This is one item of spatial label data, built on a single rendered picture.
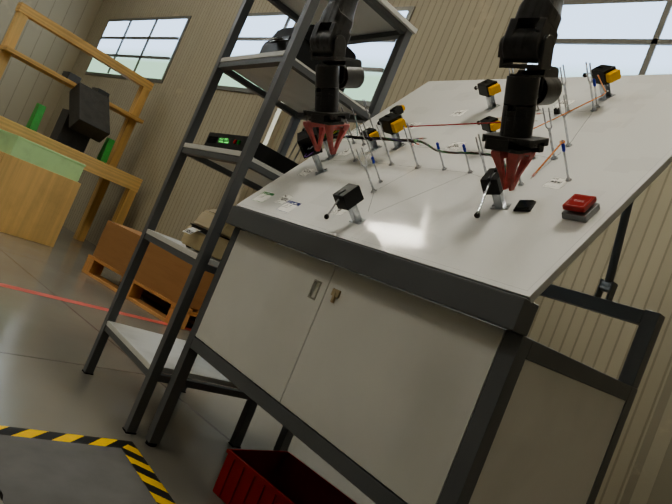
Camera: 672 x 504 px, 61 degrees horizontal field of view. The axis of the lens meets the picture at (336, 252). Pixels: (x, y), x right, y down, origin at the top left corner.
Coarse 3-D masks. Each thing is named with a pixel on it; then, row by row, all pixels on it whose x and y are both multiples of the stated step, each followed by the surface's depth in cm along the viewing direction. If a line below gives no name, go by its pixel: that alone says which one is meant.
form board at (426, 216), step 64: (448, 128) 189; (576, 128) 157; (640, 128) 145; (256, 192) 200; (320, 192) 181; (384, 192) 165; (448, 192) 151; (512, 192) 140; (576, 192) 130; (640, 192) 124; (448, 256) 126; (512, 256) 118; (576, 256) 113
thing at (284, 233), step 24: (240, 216) 190; (264, 216) 179; (288, 240) 166; (312, 240) 158; (336, 240) 150; (336, 264) 149; (360, 264) 141; (384, 264) 135; (408, 264) 129; (408, 288) 127; (432, 288) 122; (456, 288) 117; (480, 288) 113; (480, 312) 111; (504, 312) 108; (528, 312) 107
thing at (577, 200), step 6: (570, 198) 123; (576, 198) 122; (582, 198) 121; (588, 198) 120; (594, 198) 120; (564, 204) 122; (570, 204) 121; (576, 204) 120; (582, 204) 119; (588, 204) 119; (570, 210) 121; (576, 210) 120; (582, 210) 118
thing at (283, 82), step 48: (288, 0) 253; (384, 0) 222; (288, 48) 204; (288, 96) 254; (384, 96) 233; (192, 144) 237; (288, 144) 274; (144, 240) 241; (192, 288) 199; (144, 336) 237; (144, 384) 198; (192, 384) 208; (240, 432) 225
